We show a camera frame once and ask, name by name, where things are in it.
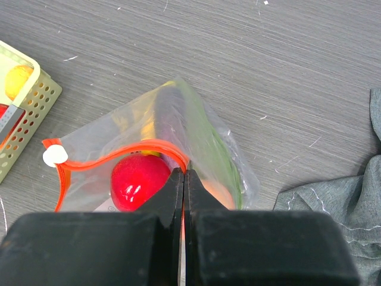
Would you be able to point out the red toy apple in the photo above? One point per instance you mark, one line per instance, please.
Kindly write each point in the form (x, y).
(135, 179)

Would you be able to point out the yellow toy banana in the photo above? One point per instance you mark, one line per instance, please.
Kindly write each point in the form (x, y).
(137, 122)

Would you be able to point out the green plastic basket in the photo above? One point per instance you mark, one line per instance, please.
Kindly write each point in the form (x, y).
(21, 118)

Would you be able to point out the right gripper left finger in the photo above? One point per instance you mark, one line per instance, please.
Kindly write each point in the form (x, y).
(99, 248)

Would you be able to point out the yellow orange toy fruit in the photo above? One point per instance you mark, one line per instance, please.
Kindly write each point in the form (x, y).
(15, 80)

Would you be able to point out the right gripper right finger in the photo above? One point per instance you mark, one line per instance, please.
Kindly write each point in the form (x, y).
(242, 247)

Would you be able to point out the clear orange zip bag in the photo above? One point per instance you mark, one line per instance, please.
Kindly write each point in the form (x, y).
(171, 122)

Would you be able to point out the grey folded cloth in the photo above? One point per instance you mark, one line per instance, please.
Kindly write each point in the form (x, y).
(354, 204)

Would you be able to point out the orange toy peach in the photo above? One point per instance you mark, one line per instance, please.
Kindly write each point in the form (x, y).
(219, 192)

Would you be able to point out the green toy leaves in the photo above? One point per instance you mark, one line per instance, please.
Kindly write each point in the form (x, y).
(213, 148)

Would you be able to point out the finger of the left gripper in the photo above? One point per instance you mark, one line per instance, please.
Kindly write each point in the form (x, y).
(10, 122)

